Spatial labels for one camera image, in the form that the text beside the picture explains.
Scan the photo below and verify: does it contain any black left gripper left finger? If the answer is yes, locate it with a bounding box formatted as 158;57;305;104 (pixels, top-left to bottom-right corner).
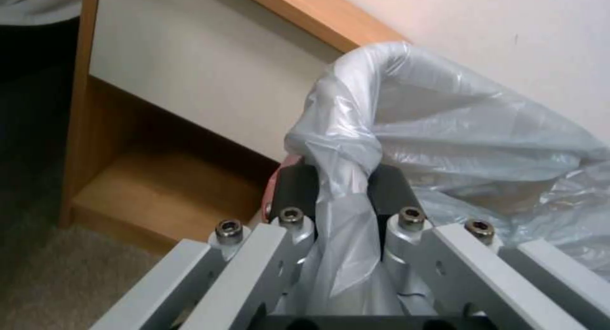
91;164;319;330

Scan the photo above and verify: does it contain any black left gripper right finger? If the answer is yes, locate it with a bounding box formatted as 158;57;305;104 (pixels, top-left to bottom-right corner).
369;165;610;330

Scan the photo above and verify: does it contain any translucent grey garbage bag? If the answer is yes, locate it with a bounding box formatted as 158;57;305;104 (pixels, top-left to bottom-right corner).
274;40;610;315

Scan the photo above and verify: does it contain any wooden desk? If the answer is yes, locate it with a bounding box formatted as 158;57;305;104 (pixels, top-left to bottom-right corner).
56;0;413;256

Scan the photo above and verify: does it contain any person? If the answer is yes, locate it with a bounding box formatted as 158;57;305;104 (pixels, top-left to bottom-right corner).
0;0;85;209

